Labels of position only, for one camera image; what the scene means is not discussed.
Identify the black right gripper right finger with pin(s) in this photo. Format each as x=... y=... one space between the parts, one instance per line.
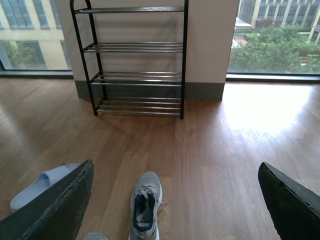
x=294 y=209

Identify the light blue slide slipper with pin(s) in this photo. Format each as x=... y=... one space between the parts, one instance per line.
x=43 y=182

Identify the black metal shoe rack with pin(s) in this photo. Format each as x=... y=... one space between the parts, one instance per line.
x=159 y=93

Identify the grey knit sneaker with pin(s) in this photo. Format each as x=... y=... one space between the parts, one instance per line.
x=95 y=236
x=145 y=201

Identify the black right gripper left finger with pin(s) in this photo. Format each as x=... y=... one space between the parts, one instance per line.
x=57 y=213

